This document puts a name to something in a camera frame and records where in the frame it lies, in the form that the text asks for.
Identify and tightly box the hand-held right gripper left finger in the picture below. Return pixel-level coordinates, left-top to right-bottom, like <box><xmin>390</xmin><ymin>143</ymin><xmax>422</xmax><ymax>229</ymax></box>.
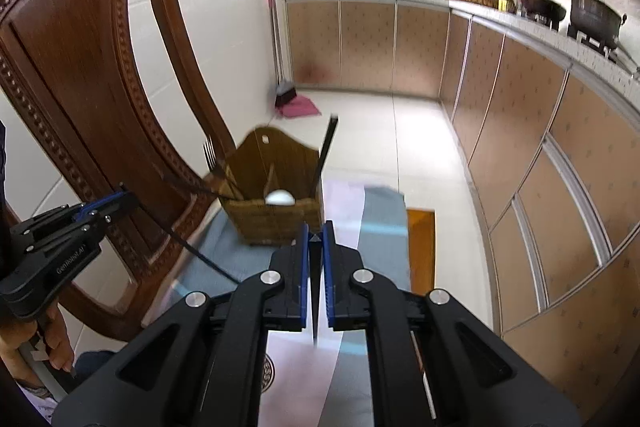
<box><xmin>52</xmin><ymin>222</ymin><xmax>311</xmax><ymax>427</ymax></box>

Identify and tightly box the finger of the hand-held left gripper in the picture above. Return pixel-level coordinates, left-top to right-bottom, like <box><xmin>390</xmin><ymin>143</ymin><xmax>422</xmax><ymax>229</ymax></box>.
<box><xmin>9</xmin><ymin>191</ymin><xmax>132</xmax><ymax>240</ymax></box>
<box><xmin>22</xmin><ymin>196</ymin><xmax>142</xmax><ymax>258</ymax></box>

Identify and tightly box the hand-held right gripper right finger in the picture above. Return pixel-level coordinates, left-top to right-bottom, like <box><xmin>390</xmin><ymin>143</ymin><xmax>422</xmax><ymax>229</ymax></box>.
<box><xmin>321</xmin><ymin>219</ymin><xmax>583</xmax><ymax>427</ymax></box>

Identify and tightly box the wooden utensil holder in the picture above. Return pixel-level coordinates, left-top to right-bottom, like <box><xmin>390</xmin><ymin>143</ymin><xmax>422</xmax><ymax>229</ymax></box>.
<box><xmin>219</xmin><ymin>125</ymin><xmax>325</xmax><ymax>247</ymax></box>

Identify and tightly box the person's left hand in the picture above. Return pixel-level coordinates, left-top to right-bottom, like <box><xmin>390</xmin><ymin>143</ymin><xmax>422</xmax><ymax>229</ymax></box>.
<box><xmin>0</xmin><ymin>307</ymin><xmax>76</xmax><ymax>378</ymax></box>

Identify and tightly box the checked grey lilac cloth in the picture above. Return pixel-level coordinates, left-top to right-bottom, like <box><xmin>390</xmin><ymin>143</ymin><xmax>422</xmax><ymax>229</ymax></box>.
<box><xmin>170</xmin><ymin>179</ymin><xmax>413</xmax><ymax>427</ymax></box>

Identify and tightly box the wooden stool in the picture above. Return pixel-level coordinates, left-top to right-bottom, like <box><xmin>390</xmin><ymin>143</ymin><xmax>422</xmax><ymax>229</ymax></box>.
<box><xmin>406</xmin><ymin>207</ymin><xmax>437</xmax><ymax>295</ymax></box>

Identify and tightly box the carved wooden chair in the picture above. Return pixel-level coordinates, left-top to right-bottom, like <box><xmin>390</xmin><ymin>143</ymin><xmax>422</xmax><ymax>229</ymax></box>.
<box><xmin>0</xmin><ymin>0</ymin><xmax>238</xmax><ymax>343</ymax></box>

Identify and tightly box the pink floor rag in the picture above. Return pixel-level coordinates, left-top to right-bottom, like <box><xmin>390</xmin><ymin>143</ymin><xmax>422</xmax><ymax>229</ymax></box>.
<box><xmin>277</xmin><ymin>94</ymin><xmax>322</xmax><ymax>118</ymax></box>

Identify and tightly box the broom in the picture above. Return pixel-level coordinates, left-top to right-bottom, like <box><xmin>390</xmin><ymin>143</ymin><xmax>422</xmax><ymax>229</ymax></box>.
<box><xmin>267</xmin><ymin>0</ymin><xmax>298</xmax><ymax>110</ymax></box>

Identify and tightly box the speckled kitchen countertop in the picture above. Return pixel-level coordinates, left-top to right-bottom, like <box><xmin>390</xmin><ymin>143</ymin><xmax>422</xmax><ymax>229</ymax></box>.
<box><xmin>280</xmin><ymin>0</ymin><xmax>640</xmax><ymax>130</ymax></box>

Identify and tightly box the dark cooking pot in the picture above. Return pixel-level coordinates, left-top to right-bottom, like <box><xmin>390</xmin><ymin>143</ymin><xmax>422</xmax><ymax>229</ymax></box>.
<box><xmin>565</xmin><ymin>0</ymin><xmax>628</xmax><ymax>48</ymax></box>

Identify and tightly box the ladle handle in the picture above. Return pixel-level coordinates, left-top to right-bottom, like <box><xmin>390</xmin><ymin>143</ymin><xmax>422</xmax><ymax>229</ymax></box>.
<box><xmin>612</xmin><ymin>42</ymin><xmax>640</xmax><ymax>75</ymax></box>

